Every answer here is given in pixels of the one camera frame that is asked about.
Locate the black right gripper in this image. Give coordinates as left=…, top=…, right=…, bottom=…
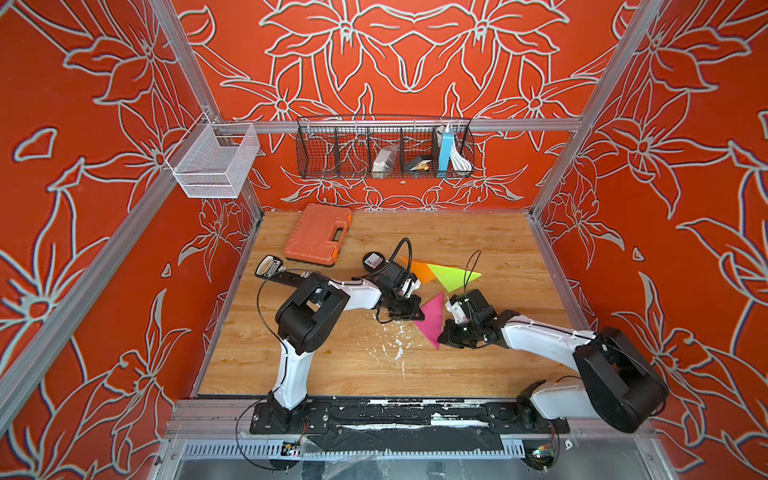
left=433, top=319, right=482, bottom=351

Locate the pink square paper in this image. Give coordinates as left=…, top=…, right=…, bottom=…
left=413, top=292, right=444, bottom=350

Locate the orange square paper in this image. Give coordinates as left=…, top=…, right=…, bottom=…
left=410, top=260, right=436, bottom=285

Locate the green square paper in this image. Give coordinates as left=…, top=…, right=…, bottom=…
left=427, top=263, right=482, bottom=292

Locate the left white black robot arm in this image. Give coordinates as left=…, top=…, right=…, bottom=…
left=268, top=271, right=424, bottom=422

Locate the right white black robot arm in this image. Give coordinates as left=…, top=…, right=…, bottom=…
left=438, top=311, right=670, bottom=433

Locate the black round tape disc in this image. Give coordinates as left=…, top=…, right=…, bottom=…
left=362, top=251, right=387, bottom=273

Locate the orange plastic tool case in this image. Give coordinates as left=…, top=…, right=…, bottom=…
left=283, top=203, right=352, bottom=267

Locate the black small box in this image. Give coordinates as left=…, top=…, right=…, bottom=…
left=402, top=155, right=432, bottom=174

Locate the clear plastic bag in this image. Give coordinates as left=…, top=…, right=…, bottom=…
left=371, top=145, right=399, bottom=179

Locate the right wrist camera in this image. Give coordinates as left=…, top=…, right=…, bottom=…
left=445, top=289, right=497, bottom=326

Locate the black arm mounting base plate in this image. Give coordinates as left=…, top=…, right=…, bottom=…
left=249, top=397, right=570, bottom=435

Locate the white cable bundle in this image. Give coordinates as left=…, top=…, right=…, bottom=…
left=451, top=143, right=474, bottom=178

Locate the black wire wall basket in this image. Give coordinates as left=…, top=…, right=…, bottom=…
left=296, top=114, right=476, bottom=180

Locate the clear plastic wall bin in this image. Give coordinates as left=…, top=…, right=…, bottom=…
left=168, top=124, right=260, bottom=199

